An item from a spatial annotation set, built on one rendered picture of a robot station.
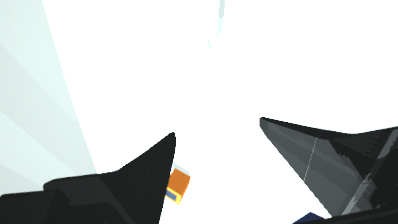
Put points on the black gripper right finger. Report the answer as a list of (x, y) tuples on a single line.
[(335, 166)]

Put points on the orange block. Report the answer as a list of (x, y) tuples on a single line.
[(178, 184)]

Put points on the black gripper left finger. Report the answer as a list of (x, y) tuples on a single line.
[(137, 190)]

